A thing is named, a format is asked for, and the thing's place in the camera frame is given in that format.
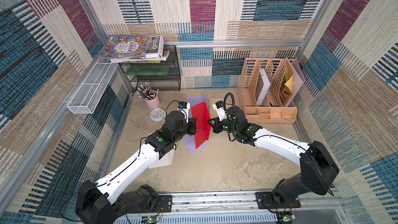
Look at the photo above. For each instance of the colourful picture book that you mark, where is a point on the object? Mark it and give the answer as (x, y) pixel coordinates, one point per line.
(124, 46)

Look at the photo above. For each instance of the brown wanted poster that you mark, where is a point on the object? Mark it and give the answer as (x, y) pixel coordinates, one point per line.
(284, 94)

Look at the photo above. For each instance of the white wire basket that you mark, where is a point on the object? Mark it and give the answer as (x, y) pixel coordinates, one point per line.
(89, 93)

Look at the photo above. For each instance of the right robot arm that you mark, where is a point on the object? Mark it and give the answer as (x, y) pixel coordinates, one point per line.
(318, 169)

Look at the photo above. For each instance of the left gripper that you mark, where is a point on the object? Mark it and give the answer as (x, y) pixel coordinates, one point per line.
(191, 124)

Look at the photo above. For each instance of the green folder on shelf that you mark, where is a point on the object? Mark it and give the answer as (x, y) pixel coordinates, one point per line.
(147, 70)

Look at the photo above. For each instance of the red envelope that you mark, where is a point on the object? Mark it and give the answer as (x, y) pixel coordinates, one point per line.
(201, 113)

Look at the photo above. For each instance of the lilac envelope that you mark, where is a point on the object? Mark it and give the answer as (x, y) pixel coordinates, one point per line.
(189, 142)
(197, 99)

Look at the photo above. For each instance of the yellow paper sheet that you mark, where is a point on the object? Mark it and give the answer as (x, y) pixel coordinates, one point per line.
(288, 83)

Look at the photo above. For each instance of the pink pen cup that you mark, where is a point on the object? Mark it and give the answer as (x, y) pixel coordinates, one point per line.
(153, 103)

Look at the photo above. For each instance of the black wire shelf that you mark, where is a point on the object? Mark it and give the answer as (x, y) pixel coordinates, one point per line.
(170, 82)

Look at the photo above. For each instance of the pink folder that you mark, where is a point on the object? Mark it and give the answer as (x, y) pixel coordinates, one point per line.
(297, 79)

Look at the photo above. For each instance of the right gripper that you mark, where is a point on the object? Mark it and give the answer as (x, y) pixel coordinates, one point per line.
(216, 124)

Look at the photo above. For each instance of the Folio book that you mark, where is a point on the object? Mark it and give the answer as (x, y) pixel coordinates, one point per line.
(155, 53)

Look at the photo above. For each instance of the white envelope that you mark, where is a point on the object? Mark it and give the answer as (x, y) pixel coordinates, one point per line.
(166, 160)

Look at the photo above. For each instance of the pens in cup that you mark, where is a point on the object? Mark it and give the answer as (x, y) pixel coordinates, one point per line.
(144, 91)

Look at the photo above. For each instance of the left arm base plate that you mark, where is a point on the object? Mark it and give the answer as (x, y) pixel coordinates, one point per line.
(163, 204)

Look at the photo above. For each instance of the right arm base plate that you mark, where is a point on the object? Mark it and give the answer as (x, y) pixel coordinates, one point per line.
(268, 200)

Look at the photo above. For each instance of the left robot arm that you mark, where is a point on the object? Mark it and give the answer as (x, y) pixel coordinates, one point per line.
(105, 200)

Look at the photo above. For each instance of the white round clock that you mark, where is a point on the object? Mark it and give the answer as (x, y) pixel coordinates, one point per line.
(157, 114)

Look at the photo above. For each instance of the white box in organizer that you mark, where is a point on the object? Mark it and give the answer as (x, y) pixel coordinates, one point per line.
(262, 87)

